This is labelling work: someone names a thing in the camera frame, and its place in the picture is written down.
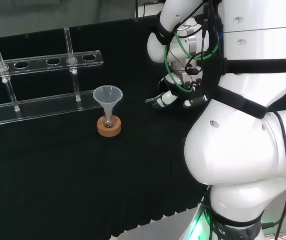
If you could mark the clear acrylic funnel stand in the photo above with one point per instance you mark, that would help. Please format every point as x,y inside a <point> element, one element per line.
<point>45,107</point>

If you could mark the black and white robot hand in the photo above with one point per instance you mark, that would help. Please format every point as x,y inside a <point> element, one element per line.
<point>169,97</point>

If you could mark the small round-bottom glass flask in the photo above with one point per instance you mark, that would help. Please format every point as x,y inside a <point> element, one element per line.
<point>107,122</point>

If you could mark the translucent plastic funnel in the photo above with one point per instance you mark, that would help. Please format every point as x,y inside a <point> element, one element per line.
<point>107,96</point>

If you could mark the black bench cloth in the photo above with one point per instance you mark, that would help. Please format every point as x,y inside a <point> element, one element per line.
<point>70,175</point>

